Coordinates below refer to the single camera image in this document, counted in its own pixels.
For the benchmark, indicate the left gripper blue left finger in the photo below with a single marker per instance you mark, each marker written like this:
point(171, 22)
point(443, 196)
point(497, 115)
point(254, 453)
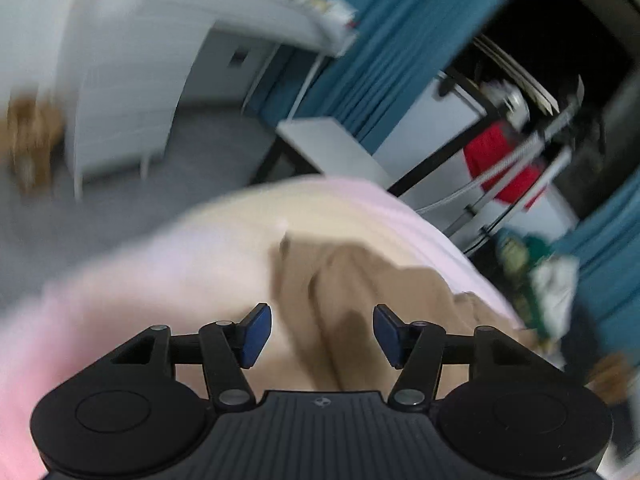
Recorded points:
point(229, 348)

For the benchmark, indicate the brown paper bag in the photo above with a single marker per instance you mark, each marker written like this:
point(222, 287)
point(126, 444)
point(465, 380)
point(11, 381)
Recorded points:
point(610, 378)

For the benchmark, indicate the pile of mixed clothes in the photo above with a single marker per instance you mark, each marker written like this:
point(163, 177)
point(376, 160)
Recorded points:
point(541, 286)

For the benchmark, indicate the silver tripod stand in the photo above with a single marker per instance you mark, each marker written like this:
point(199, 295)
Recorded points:
point(556, 155)

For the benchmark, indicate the right blue curtain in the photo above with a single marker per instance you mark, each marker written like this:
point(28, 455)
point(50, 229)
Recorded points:
point(607, 247)

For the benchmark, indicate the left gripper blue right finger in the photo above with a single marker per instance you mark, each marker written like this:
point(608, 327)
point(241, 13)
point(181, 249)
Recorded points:
point(416, 350)

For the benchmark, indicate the white black rack frame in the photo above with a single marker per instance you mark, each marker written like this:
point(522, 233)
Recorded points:
point(493, 113)

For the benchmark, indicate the cardboard box on floor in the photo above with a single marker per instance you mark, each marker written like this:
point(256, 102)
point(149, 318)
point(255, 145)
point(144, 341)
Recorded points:
point(31, 129)

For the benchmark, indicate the pastel tie-dye bed sheet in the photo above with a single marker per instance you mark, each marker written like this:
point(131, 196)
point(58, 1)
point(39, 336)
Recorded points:
point(212, 264)

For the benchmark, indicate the blue curtain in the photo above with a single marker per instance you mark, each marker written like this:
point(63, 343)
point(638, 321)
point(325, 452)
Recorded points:
point(607, 247)
point(401, 46)

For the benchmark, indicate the tan khaki trousers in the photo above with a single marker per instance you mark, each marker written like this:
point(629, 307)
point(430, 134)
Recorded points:
point(325, 295)

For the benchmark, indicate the white dresser desk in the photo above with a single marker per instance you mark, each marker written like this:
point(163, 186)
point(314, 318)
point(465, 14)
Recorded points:
point(124, 64)

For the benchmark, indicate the red cloth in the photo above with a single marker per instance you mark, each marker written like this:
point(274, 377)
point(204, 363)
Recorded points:
point(506, 160)

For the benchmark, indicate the left blue curtain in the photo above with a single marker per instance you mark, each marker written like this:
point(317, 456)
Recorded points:
point(401, 46)

